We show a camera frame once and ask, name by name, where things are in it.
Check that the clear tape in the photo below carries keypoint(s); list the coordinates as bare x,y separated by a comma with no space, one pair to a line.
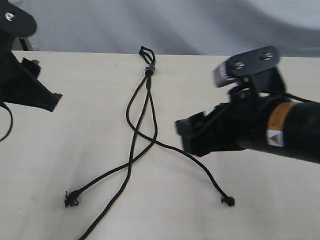
149,70

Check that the white backdrop cloth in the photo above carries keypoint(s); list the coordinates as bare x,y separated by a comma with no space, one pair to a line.
183,27

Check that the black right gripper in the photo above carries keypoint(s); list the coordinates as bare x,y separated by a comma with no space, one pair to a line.
234,126

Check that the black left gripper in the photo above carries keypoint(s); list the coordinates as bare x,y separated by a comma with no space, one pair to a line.
19,79

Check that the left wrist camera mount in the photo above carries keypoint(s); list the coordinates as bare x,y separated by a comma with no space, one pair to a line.
15,21

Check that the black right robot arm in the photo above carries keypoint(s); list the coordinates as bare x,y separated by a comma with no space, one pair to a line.
271,125

